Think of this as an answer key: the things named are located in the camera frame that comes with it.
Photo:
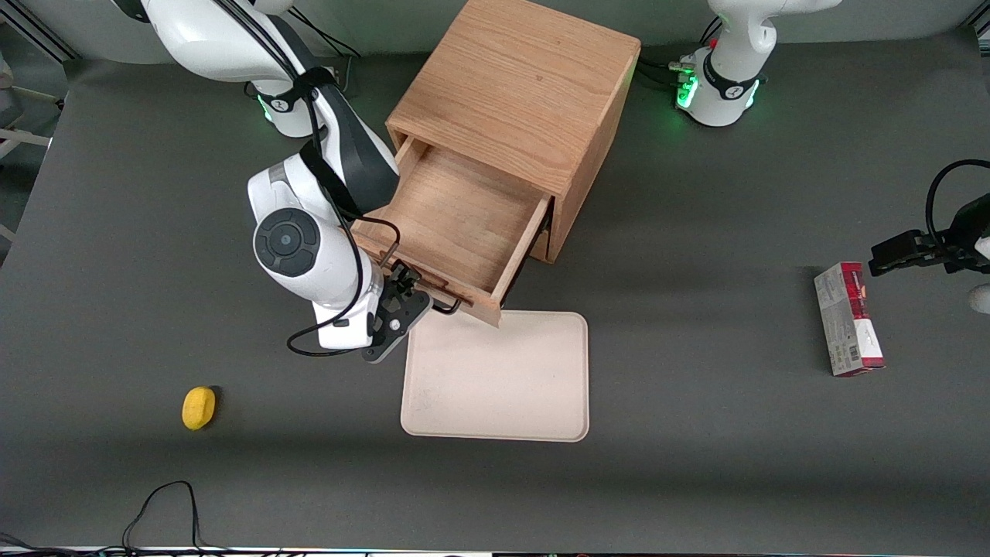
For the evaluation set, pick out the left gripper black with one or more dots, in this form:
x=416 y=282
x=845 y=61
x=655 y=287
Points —
x=968 y=230

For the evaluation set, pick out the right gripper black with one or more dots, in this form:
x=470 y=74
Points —
x=403 y=280

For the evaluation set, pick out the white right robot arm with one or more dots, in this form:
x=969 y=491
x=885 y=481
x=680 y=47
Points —
x=309 y=263

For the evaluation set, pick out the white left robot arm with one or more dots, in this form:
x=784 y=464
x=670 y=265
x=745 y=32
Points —
x=727 y=85

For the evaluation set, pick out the oak wooden drawer cabinet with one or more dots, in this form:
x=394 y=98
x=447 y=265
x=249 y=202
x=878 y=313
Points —
x=518 y=85

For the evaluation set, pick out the grey and red carton box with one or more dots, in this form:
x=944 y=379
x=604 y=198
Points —
x=844 y=325

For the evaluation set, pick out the beige plastic tray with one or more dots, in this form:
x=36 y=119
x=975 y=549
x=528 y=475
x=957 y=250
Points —
x=495 y=379

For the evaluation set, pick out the yellow lemon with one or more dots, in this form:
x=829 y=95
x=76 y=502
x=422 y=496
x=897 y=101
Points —
x=198 y=408

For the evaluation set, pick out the white metal stand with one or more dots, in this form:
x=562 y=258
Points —
x=23 y=138

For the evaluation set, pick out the dark aluminium frame rail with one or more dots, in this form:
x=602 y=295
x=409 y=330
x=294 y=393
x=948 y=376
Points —
x=46 y=35
x=981 y=28

